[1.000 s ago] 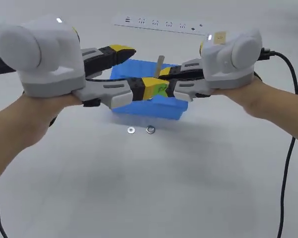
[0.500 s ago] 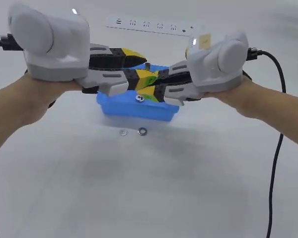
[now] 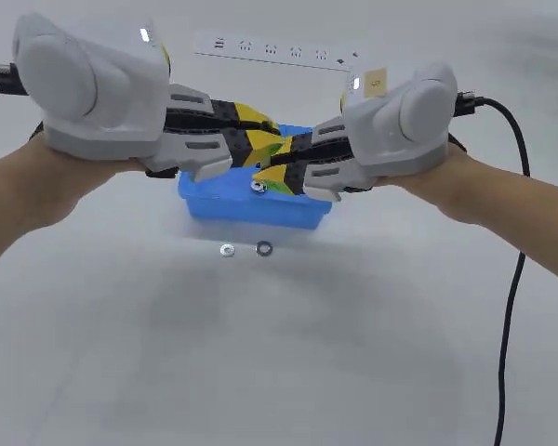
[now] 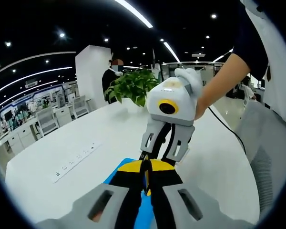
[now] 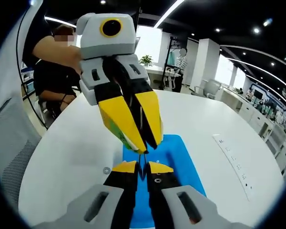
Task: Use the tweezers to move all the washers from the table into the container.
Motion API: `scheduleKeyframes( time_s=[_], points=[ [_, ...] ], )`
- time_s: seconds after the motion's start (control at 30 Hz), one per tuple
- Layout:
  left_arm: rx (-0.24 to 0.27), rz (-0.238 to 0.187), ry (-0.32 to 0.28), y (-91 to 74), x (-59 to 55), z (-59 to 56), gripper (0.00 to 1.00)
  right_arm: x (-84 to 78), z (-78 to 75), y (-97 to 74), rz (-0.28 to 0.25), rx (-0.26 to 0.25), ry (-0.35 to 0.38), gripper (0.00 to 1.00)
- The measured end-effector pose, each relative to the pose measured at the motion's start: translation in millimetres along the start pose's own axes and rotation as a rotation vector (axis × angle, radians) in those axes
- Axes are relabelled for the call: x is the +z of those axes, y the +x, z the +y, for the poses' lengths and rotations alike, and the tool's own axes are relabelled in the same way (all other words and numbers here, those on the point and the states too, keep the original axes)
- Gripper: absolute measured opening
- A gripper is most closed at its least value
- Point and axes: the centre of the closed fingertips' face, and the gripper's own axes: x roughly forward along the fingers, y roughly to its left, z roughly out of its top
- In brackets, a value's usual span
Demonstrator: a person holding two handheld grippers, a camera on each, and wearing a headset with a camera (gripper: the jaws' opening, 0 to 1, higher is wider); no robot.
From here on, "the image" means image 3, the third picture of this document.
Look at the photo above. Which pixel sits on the white table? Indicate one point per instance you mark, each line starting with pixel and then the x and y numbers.
pixel 279 353

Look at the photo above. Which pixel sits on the person's right forearm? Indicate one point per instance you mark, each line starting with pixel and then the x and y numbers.
pixel 507 195

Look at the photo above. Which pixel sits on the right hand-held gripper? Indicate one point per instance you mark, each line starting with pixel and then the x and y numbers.
pixel 400 130

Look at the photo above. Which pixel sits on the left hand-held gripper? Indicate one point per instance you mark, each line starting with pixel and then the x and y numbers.
pixel 97 83

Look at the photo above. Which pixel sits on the silver metal washer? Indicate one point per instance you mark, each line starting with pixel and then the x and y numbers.
pixel 226 250
pixel 259 187

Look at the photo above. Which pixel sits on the person's left forearm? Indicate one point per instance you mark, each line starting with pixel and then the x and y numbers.
pixel 37 200

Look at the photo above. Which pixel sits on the blue plastic container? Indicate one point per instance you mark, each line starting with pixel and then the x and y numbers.
pixel 242 209

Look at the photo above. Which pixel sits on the white power strip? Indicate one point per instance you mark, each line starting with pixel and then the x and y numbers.
pixel 279 52

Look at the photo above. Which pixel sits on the dark metal washer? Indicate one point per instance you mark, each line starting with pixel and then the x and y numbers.
pixel 263 248

